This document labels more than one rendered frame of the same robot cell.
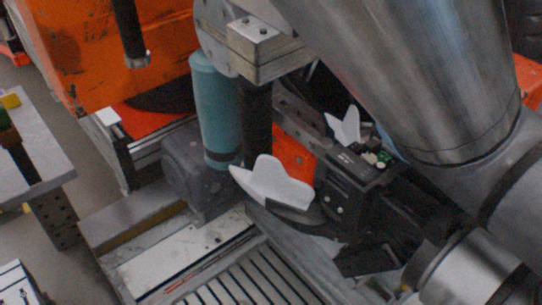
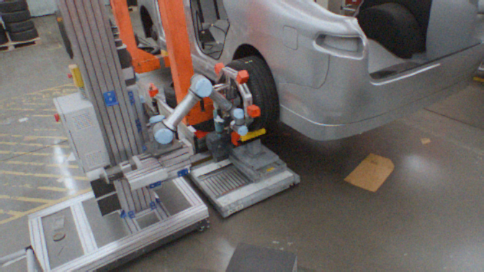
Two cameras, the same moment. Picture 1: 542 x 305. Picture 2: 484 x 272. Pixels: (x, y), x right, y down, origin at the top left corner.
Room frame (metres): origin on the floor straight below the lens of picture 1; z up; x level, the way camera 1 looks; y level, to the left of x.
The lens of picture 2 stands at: (-2.27, -0.66, 2.16)
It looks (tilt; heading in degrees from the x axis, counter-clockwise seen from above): 29 degrees down; 11
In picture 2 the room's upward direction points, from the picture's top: 5 degrees counter-clockwise
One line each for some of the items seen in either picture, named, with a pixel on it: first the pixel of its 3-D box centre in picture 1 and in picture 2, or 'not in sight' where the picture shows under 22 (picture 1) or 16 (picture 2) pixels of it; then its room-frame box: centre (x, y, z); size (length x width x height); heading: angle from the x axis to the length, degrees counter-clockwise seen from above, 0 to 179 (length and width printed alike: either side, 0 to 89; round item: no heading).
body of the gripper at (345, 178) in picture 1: (385, 207); (230, 120); (0.23, -0.10, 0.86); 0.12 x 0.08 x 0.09; 39
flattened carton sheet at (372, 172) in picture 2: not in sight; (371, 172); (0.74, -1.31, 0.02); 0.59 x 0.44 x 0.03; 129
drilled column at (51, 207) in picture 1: (42, 191); not in sight; (0.80, 0.68, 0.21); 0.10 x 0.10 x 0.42; 39
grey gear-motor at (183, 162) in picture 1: (240, 161); (227, 143); (0.88, 0.10, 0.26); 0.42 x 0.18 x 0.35; 129
